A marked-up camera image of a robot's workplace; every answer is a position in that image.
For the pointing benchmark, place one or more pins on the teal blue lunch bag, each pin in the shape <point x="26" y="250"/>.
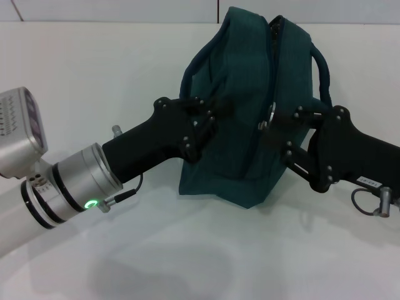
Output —
<point x="243" y="78"/>

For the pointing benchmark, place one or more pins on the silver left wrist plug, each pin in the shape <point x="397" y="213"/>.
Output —
<point x="116" y="131"/>

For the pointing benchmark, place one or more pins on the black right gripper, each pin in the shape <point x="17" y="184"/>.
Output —
<point x="350" y="153"/>

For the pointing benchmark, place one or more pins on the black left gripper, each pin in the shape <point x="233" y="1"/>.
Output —
<point x="156" y="140"/>

